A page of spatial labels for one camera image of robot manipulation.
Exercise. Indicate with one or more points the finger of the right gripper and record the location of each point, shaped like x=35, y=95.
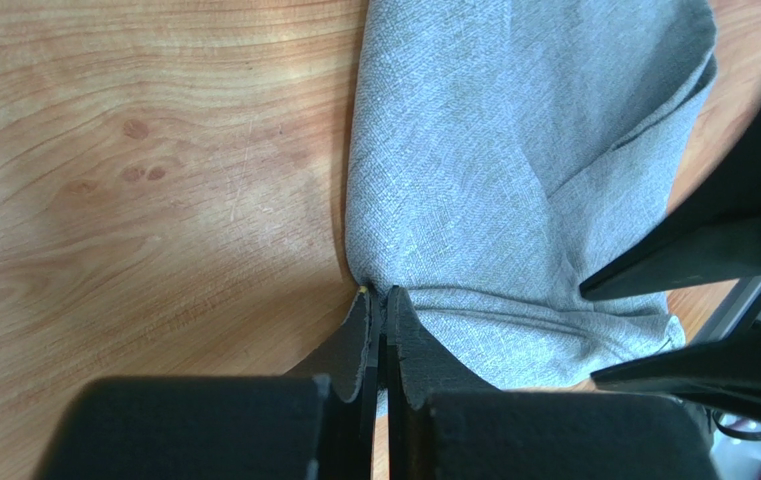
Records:
x=712, y=236
x=723, y=375

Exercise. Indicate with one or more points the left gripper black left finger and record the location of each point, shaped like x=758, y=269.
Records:
x=349, y=359

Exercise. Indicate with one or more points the grey cloth napkin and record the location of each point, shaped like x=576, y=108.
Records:
x=504, y=151

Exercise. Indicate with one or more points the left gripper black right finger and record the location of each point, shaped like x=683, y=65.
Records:
x=418, y=368

